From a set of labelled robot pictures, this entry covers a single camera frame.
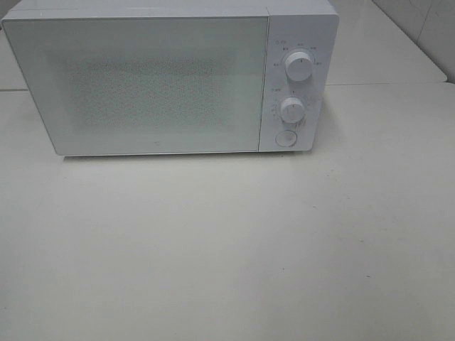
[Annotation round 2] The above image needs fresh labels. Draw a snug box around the round door release button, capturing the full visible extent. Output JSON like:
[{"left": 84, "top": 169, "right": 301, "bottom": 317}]
[{"left": 275, "top": 130, "right": 297, "bottom": 148}]

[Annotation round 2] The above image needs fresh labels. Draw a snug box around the white microwave knob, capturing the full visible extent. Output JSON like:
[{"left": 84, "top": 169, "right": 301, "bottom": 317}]
[
  {"left": 284, "top": 50, "right": 314, "bottom": 82},
  {"left": 280, "top": 97, "right": 306, "bottom": 124}
]

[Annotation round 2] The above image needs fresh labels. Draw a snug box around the white microwave door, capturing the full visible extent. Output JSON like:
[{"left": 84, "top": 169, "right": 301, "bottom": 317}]
[{"left": 4, "top": 17, "right": 268, "bottom": 156}]

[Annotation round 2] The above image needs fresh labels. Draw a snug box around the white microwave oven body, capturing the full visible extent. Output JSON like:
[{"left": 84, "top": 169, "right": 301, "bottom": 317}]
[{"left": 1, "top": 1, "right": 339, "bottom": 153}]

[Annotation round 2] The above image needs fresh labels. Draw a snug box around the white adjacent table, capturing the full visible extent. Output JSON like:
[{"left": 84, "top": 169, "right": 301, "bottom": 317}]
[{"left": 327, "top": 1, "right": 447, "bottom": 85}]

